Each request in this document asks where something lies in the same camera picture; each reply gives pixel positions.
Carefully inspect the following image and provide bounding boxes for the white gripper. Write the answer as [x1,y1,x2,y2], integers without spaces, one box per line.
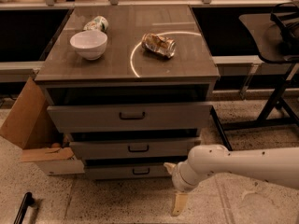
[164,161,203,217]

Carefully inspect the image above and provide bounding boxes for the grey bottom drawer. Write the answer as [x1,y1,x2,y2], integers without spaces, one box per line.
[84,163,169,180]

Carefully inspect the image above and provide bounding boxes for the grey drawer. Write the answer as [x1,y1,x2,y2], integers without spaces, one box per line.
[84,163,169,180]
[70,137,201,160]
[47,102,212,133]

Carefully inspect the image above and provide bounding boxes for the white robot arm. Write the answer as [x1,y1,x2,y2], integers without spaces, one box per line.
[164,145,299,217]

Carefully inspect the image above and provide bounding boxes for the grey middle drawer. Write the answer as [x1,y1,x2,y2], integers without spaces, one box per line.
[70,137,201,160]

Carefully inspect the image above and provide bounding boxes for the grey top drawer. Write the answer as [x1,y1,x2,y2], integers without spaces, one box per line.
[47,102,212,133]

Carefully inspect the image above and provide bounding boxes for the grey drawer cabinet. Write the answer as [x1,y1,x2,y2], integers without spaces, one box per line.
[36,6,220,169]

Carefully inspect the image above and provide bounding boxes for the open cardboard box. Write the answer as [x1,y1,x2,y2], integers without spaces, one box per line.
[0,77,84,175]

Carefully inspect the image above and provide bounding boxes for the crushed metal can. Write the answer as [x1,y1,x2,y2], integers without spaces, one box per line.
[141,33,176,59]

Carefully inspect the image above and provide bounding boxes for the black bar on floor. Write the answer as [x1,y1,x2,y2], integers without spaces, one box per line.
[13,192,36,224]

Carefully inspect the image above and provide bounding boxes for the white ceramic bowl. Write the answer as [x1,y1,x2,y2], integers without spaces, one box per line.
[70,30,107,61]

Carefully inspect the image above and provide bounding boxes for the black side table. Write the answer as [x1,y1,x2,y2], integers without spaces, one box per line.
[210,13,299,151]

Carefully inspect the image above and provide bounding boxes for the lying printed paper cup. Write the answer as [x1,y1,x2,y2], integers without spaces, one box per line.
[83,16,108,33]

